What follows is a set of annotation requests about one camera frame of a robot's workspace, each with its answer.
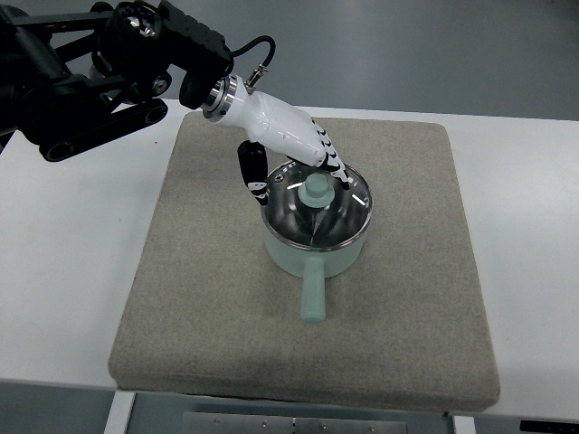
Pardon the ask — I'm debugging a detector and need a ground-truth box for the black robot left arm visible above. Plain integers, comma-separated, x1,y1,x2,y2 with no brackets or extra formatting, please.
1,1,233,162

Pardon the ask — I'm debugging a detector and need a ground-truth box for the white table leg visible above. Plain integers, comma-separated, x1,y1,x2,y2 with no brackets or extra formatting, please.
103,392,136,434

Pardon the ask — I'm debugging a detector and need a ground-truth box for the beige fabric mat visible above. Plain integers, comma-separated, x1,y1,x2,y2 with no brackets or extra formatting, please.
109,112,500,412

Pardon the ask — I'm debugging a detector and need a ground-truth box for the glass lid with green knob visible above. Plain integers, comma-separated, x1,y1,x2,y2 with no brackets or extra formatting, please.
261,162,373,251

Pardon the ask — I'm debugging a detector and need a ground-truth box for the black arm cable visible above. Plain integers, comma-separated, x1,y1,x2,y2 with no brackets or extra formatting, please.
228,36,277,90

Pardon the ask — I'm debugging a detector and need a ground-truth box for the mint green steel pot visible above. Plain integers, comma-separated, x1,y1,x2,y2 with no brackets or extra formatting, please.
263,213,372,325

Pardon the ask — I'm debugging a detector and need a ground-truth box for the grey metal plate below table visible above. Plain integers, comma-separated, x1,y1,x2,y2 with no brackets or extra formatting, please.
181,412,408,434

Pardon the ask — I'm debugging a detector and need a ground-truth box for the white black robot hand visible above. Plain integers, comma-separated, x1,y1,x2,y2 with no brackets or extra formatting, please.
202,76,349,206

